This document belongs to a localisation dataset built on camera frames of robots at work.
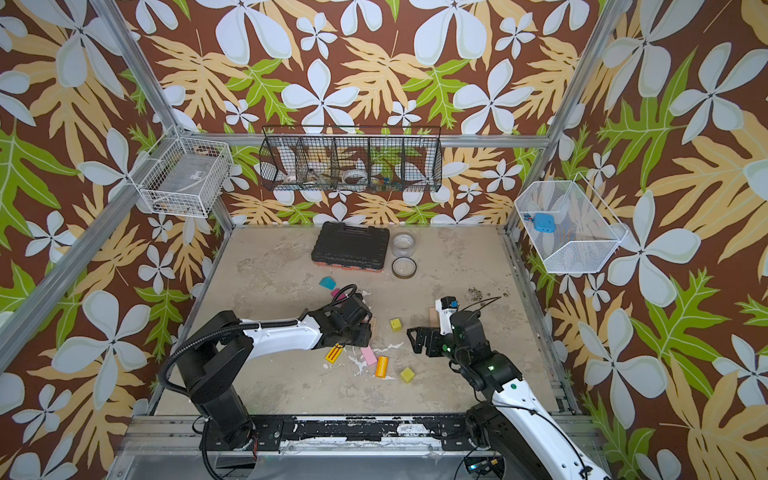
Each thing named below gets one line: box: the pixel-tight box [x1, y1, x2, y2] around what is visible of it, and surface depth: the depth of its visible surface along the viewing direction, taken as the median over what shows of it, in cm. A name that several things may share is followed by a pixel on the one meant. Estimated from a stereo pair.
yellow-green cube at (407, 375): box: [400, 367, 416, 384], surface depth 83 cm
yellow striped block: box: [325, 343, 345, 364], surface depth 88 cm
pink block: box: [360, 345, 378, 366], surface depth 88 cm
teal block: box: [319, 276, 337, 290], surface depth 106 cm
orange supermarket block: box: [376, 356, 389, 378], surface depth 87 cm
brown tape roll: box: [391, 256, 417, 279], surface depth 110 cm
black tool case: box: [311, 222, 390, 272], surface depth 110 cm
